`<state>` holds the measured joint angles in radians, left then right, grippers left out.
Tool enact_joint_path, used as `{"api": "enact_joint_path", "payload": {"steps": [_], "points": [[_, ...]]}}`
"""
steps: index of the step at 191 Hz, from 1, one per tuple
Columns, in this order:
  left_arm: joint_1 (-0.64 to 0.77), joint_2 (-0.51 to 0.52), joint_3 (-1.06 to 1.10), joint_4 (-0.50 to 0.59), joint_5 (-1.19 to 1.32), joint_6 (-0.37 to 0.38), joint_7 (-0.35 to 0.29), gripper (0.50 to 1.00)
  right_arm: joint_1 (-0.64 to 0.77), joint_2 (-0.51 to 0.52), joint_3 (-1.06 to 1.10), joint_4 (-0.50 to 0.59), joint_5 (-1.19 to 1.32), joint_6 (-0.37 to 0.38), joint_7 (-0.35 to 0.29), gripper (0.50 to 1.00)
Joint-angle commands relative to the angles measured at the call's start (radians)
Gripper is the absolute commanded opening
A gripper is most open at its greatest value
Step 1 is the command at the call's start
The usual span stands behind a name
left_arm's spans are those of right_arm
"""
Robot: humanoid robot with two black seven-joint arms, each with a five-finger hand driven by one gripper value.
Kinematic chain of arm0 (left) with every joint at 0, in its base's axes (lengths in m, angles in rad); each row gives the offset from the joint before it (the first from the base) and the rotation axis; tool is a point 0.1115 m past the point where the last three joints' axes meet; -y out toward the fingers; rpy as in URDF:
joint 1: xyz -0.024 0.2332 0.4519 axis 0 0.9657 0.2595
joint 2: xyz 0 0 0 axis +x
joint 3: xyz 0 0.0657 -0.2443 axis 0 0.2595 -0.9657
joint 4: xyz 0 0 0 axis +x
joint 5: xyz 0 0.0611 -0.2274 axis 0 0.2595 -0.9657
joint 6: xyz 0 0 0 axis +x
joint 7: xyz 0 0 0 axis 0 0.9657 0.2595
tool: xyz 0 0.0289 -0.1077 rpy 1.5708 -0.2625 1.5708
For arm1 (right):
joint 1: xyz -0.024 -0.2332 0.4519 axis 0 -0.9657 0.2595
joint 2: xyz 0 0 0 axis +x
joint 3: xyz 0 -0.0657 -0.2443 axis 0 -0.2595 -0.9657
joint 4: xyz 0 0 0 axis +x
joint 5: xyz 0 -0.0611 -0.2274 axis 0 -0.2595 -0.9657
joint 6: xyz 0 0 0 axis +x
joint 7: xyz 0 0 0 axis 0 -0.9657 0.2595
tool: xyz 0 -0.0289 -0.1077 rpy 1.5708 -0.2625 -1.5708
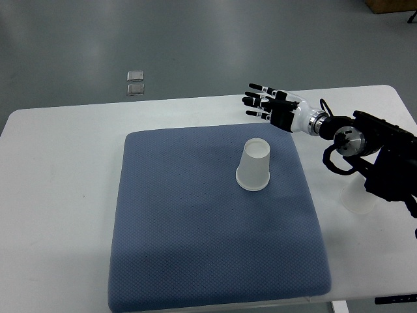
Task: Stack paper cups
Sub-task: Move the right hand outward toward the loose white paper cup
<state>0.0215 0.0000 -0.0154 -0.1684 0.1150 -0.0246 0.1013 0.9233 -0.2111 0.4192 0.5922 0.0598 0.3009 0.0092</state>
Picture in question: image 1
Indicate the black table control panel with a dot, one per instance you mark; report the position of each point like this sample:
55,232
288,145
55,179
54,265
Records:
395,299

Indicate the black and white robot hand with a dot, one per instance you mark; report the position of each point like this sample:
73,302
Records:
281,109

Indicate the white table leg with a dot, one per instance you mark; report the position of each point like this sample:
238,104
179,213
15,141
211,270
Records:
339,307

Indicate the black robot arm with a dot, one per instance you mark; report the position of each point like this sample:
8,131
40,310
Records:
383,153

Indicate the upper metal floor plate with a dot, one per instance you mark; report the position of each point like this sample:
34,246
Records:
135,76

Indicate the white paper cup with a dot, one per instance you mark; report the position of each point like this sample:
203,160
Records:
356,199
253,172

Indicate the black tripod leg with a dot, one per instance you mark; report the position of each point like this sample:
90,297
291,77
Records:
412,17

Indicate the brown box corner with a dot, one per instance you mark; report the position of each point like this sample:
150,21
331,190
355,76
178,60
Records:
390,6

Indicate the blue fabric cushion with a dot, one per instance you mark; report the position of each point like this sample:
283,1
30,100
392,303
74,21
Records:
186,234

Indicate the white paper cup on cushion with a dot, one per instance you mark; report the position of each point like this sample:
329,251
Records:
253,172

